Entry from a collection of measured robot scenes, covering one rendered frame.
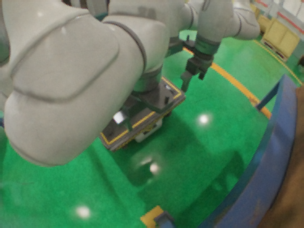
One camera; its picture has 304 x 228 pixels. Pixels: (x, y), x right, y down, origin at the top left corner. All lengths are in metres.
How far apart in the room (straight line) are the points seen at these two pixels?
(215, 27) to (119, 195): 1.14
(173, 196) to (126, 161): 0.48
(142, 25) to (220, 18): 0.28
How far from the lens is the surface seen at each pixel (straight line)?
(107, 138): 0.83
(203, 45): 0.45
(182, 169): 1.10
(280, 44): 5.44
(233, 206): 0.54
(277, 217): 0.63
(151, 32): 0.17
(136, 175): 1.07
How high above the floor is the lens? 1.06
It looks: 59 degrees down
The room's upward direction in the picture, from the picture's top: 3 degrees clockwise
